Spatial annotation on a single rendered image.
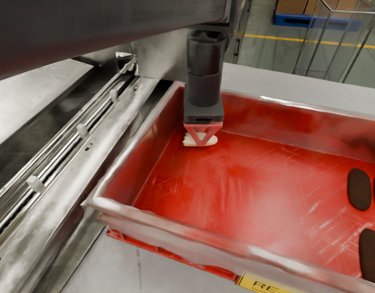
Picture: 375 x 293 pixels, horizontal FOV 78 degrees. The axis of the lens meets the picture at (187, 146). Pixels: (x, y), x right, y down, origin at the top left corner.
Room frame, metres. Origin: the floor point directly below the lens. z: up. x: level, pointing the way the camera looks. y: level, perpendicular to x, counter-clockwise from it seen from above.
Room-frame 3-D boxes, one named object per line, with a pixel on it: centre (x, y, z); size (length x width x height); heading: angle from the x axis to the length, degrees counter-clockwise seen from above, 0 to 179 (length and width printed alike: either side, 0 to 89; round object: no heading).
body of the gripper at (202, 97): (0.35, -0.03, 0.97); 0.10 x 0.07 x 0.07; 0
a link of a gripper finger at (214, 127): (0.34, -0.03, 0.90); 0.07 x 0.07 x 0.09; 0
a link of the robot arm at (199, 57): (0.35, -0.03, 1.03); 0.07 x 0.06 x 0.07; 163
